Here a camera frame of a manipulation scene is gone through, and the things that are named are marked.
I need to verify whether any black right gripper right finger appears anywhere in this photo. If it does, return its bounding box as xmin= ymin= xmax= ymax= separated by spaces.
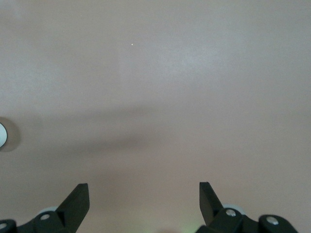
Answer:
xmin=196 ymin=182 xmax=298 ymax=233

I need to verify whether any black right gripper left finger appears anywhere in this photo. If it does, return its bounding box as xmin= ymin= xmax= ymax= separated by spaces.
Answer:
xmin=0 ymin=183 xmax=90 ymax=233

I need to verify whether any blue bowl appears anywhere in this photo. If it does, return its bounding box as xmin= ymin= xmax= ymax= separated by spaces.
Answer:
xmin=0 ymin=122 xmax=8 ymax=148

